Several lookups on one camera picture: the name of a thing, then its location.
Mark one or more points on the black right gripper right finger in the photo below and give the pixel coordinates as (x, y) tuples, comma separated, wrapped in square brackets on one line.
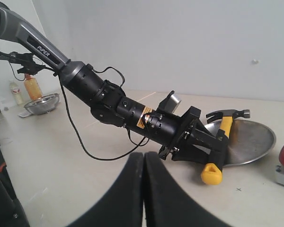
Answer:
[(167, 204)]

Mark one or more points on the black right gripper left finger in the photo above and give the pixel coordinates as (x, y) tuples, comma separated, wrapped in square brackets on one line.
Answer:
[(122, 204)]

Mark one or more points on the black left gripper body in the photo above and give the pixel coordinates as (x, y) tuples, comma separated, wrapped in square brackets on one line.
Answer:
[(162, 127)]

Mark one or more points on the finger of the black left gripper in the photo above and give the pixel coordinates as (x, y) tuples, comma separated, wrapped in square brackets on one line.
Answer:
[(196, 155), (204, 138)]

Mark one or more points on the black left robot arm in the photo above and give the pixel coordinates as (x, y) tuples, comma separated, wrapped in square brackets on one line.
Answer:
[(184, 137)]

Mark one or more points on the white plastic bottle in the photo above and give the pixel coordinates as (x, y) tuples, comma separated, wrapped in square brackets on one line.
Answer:
[(15, 90)]

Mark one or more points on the round stainless steel plate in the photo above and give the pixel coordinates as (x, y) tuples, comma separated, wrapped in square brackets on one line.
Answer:
[(248, 141)]

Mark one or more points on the yellow black claw hammer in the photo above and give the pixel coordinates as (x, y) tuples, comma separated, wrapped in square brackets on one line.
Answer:
[(212, 172)]

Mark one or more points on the orange liquid bottle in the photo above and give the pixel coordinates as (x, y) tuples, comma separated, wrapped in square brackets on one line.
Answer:
[(32, 87)]

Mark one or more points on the small steel bowl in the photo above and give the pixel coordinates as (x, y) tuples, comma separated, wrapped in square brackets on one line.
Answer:
[(43, 105)]

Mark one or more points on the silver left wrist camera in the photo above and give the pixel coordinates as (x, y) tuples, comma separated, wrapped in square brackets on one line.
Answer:
[(170, 103)]

